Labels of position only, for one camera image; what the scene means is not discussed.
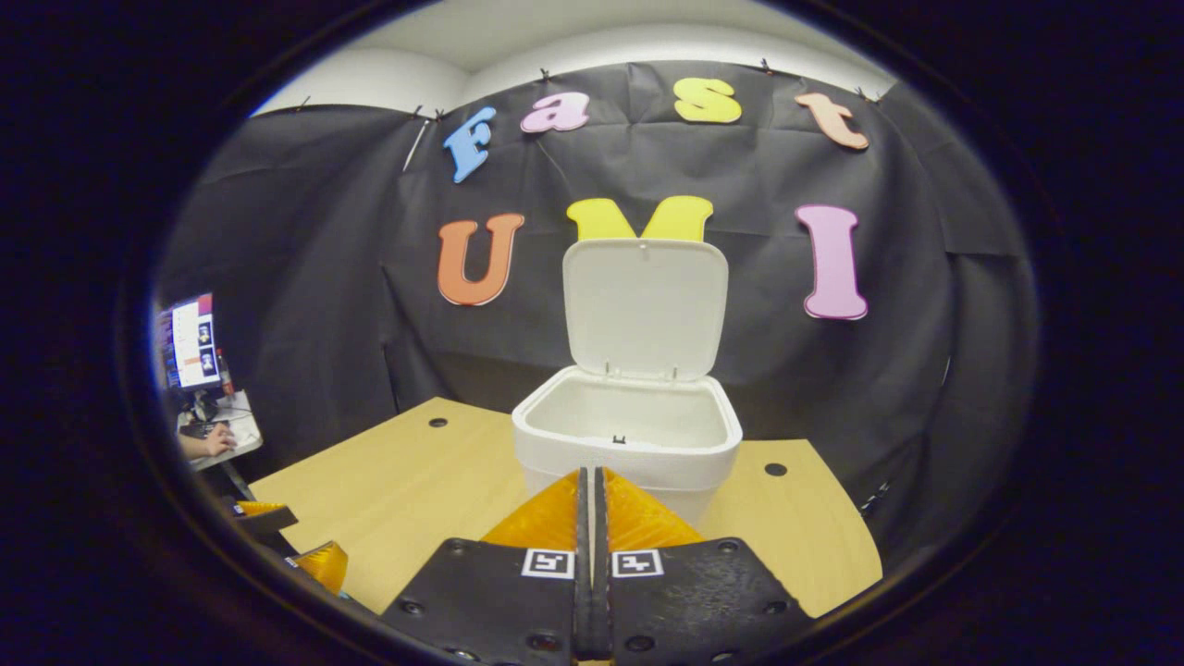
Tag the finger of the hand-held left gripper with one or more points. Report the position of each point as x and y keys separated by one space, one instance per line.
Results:
x=326 y=566
x=268 y=518

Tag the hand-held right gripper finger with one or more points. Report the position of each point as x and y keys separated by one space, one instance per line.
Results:
x=599 y=555
x=583 y=555

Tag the white desktop garbage bin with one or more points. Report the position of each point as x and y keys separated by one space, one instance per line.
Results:
x=647 y=305

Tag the white side desk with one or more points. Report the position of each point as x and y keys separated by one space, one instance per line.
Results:
x=242 y=421

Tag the black keyboard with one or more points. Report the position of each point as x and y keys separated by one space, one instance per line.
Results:
x=199 y=429

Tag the computer monitor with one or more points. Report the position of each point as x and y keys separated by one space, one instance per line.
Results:
x=192 y=342

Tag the black backdrop cloth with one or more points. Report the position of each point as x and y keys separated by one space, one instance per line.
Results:
x=324 y=277

